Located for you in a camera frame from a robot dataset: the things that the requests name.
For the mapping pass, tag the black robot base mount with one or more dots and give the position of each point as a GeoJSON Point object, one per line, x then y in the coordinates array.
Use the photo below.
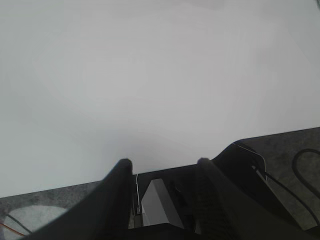
{"type": "Point", "coordinates": [239, 175]}

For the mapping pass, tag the grey metal bracket block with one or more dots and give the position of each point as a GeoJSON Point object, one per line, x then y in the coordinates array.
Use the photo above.
{"type": "Point", "coordinates": [158, 207]}

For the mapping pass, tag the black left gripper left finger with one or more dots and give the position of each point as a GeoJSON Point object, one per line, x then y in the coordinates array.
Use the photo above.
{"type": "Point", "coordinates": [101, 215]}

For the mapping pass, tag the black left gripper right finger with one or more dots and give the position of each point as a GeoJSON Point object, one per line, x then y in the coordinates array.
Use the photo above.
{"type": "Point", "coordinates": [210, 214]}

